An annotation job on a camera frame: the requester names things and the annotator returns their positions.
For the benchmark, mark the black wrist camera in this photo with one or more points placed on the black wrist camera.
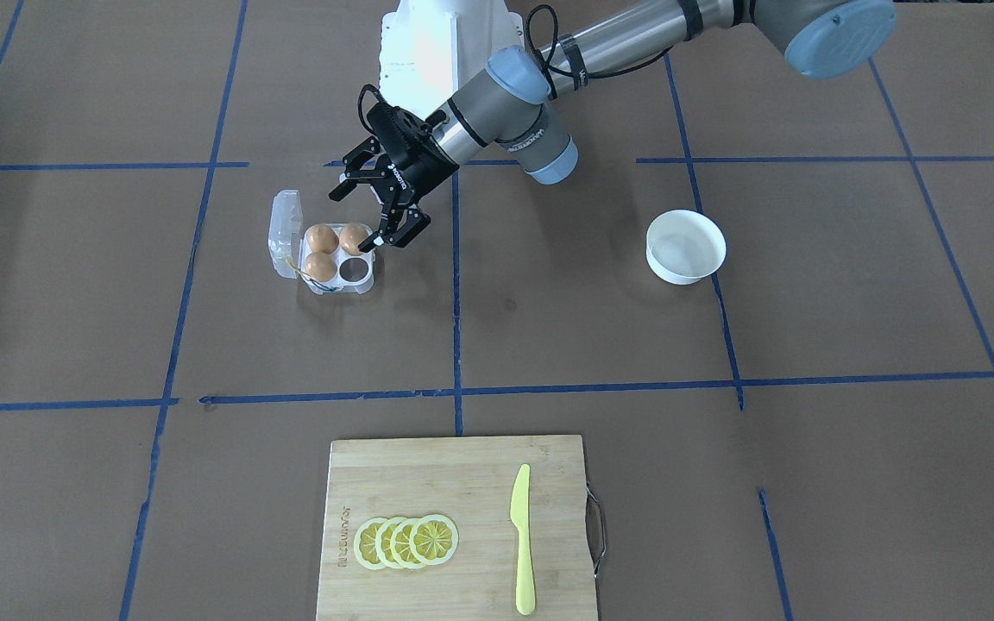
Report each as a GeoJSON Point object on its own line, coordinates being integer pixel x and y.
{"type": "Point", "coordinates": [390, 123]}

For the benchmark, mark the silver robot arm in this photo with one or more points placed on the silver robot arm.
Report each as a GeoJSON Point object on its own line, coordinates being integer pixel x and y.
{"type": "Point", "coordinates": [508, 104]}

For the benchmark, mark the yellow plastic knife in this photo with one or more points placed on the yellow plastic knife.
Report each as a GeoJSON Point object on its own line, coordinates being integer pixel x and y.
{"type": "Point", "coordinates": [524, 593]}

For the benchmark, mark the brown egg in box rear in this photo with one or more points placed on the brown egg in box rear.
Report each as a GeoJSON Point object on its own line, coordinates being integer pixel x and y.
{"type": "Point", "coordinates": [321, 238]}

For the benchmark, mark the lemon slice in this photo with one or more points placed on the lemon slice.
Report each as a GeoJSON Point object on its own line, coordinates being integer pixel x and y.
{"type": "Point", "coordinates": [434, 539]}
{"type": "Point", "coordinates": [367, 544]}
{"type": "Point", "coordinates": [384, 542]}
{"type": "Point", "coordinates": [401, 546]}

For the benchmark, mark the clear plastic egg box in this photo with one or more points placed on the clear plastic egg box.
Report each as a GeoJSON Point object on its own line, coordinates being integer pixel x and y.
{"type": "Point", "coordinates": [287, 248]}

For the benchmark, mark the brown egg from bowl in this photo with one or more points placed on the brown egg from bowl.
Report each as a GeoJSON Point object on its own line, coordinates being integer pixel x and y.
{"type": "Point", "coordinates": [351, 237]}

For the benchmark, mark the brown egg in box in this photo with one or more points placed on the brown egg in box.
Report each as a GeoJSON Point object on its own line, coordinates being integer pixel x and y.
{"type": "Point", "coordinates": [321, 238]}
{"type": "Point", "coordinates": [320, 267]}

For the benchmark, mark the back lemon slice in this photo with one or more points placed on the back lemon slice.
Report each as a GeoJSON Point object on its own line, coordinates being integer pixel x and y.
{"type": "Point", "coordinates": [367, 544]}

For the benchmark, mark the white ceramic bowl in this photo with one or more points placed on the white ceramic bowl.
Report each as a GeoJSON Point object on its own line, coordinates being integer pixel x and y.
{"type": "Point", "coordinates": [684, 246]}

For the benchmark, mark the brown egg in box front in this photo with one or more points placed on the brown egg in box front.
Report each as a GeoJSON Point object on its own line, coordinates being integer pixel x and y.
{"type": "Point", "coordinates": [320, 267]}

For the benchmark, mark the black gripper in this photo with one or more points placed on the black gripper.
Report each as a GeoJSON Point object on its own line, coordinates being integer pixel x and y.
{"type": "Point", "coordinates": [418, 166]}

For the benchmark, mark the wooden cutting board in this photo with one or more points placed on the wooden cutting board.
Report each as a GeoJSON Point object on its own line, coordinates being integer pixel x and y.
{"type": "Point", "coordinates": [469, 479]}

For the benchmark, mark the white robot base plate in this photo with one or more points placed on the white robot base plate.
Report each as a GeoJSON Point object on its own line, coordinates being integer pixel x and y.
{"type": "Point", "coordinates": [431, 48]}

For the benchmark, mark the front lemon slice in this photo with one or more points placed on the front lemon slice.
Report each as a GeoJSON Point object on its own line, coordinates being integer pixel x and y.
{"type": "Point", "coordinates": [434, 539]}

